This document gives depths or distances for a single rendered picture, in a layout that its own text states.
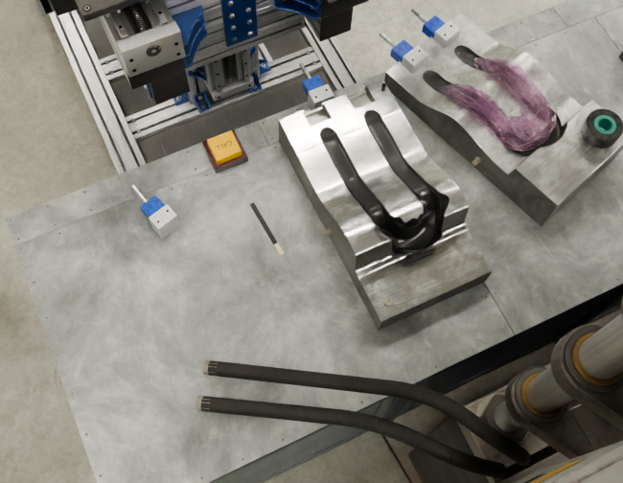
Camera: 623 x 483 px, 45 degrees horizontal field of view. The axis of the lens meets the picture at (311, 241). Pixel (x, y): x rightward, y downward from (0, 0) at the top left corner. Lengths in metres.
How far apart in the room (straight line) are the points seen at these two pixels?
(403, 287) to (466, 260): 0.15
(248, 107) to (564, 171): 1.18
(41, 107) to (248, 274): 1.47
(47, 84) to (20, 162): 0.33
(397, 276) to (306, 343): 0.23
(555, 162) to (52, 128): 1.79
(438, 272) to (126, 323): 0.65
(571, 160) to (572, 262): 0.22
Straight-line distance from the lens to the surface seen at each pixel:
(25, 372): 2.50
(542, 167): 1.67
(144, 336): 1.59
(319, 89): 1.75
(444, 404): 1.42
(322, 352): 1.55
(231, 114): 2.49
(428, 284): 1.55
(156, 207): 1.64
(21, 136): 2.84
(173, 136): 2.47
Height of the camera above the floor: 2.30
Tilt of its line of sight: 67 degrees down
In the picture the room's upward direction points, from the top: 4 degrees clockwise
